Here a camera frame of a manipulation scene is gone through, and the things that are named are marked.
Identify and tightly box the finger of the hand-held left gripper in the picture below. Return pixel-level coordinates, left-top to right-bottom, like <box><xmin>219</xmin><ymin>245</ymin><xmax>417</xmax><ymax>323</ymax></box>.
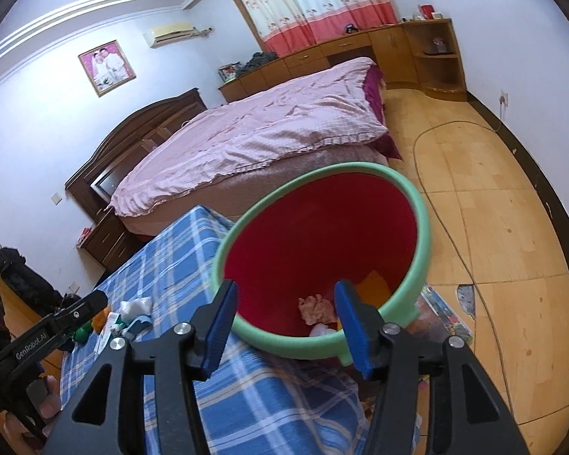
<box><xmin>52</xmin><ymin>290</ymin><xmax>109</xmax><ymax>331</ymax></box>

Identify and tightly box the long wooden cabinet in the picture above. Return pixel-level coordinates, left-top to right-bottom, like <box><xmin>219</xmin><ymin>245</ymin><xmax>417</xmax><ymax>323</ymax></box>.
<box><xmin>218</xmin><ymin>24</ymin><xmax>409</xmax><ymax>104</ymax></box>

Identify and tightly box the framed wedding photo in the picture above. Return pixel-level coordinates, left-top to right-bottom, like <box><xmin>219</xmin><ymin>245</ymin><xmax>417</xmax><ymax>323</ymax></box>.
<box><xmin>78</xmin><ymin>40</ymin><xmax>137</xmax><ymax>98</ymax></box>

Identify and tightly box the pile of dark clothes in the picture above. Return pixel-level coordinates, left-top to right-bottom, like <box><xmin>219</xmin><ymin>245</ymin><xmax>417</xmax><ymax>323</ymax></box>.
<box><xmin>244</xmin><ymin>51</ymin><xmax>280</xmax><ymax>69</ymax></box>

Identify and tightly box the floor cable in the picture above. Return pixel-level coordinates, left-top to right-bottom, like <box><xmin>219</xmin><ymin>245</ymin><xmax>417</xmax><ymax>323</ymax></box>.
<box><xmin>413</xmin><ymin>99</ymin><xmax>520</xmax><ymax>415</ymax></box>

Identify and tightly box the blue plaid blanket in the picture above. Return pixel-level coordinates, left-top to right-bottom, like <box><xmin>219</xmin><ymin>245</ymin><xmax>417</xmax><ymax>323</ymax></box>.
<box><xmin>59</xmin><ymin>205</ymin><xmax>375</xmax><ymax>455</ymax></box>

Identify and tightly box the white printed packet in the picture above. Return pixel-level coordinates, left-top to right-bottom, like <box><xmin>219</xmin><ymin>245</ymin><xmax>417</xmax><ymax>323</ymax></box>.
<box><xmin>95</xmin><ymin>313</ymin><xmax>126</xmax><ymax>355</ymax></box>

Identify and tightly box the wooden corner shelf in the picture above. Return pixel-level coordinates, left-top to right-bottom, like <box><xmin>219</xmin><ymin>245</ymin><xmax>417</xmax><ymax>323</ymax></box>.
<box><xmin>403</xmin><ymin>18</ymin><xmax>468</xmax><ymax>102</ymax></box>

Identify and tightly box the wall air conditioner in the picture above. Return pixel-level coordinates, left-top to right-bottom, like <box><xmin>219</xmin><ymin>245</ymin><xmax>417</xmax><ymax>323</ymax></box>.
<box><xmin>142</xmin><ymin>21</ymin><xmax>200</xmax><ymax>49</ymax></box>

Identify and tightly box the magenta bed sheet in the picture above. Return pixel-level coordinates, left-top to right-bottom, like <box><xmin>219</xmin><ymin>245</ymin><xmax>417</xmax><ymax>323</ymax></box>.
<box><xmin>365</xmin><ymin>65</ymin><xmax>404</xmax><ymax>162</ymax></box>

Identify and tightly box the large cream tissue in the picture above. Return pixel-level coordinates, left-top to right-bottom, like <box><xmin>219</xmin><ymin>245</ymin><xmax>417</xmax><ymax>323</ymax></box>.
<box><xmin>298</xmin><ymin>295</ymin><xmax>335</xmax><ymax>327</ymax></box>

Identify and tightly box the red bucket with green rim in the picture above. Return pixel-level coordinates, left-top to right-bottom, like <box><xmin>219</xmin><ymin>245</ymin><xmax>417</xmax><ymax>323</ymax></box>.
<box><xmin>213</xmin><ymin>162</ymin><xmax>431</xmax><ymax>368</ymax></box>

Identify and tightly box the cream and red curtain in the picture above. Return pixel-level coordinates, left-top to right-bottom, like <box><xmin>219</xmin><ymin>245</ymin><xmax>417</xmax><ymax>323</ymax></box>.
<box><xmin>230</xmin><ymin>0</ymin><xmax>400</xmax><ymax>58</ymax></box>

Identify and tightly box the colourful printed mat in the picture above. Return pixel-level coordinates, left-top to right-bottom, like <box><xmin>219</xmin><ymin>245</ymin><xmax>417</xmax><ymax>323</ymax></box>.
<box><xmin>408</xmin><ymin>284</ymin><xmax>472</xmax><ymax>380</ymax></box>

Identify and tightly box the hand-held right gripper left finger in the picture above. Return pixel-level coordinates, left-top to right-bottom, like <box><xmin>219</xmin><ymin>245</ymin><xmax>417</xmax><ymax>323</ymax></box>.
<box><xmin>42</xmin><ymin>279</ymin><xmax>240</xmax><ymax>455</ymax></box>

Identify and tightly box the dark wooden nightstand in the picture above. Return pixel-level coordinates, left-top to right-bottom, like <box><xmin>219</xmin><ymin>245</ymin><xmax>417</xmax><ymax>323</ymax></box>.
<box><xmin>76</xmin><ymin>209</ymin><xmax>140</xmax><ymax>270</ymax></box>

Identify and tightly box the dark wooden bed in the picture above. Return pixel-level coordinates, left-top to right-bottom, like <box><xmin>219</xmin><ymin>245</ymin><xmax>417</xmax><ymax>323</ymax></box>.
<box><xmin>65</xmin><ymin>57</ymin><xmax>404</xmax><ymax>242</ymax></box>

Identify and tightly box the black jacket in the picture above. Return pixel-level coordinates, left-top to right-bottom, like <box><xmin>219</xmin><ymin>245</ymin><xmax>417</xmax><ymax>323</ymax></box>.
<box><xmin>0</xmin><ymin>246</ymin><xmax>64</xmax><ymax>316</ymax></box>

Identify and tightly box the pink quilt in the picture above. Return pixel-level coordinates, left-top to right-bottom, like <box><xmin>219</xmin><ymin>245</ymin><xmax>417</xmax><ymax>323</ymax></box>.
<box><xmin>110</xmin><ymin>57</ymin><xmax>390</xmax><ymax>216</ymax></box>

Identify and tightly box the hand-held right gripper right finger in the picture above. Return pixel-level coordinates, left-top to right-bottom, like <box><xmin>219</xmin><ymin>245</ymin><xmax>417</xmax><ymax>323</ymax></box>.
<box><xmin>333</xmin><ymin>281</ymin><xmax>532</xmax><ymax>455</ymax></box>

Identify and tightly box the person's left hand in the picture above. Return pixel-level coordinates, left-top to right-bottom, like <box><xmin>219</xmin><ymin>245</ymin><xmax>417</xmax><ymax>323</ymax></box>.
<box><xmin>2</xmin><ymin>374</ymin><xmax>63</xmax><ymax>455</ymax></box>

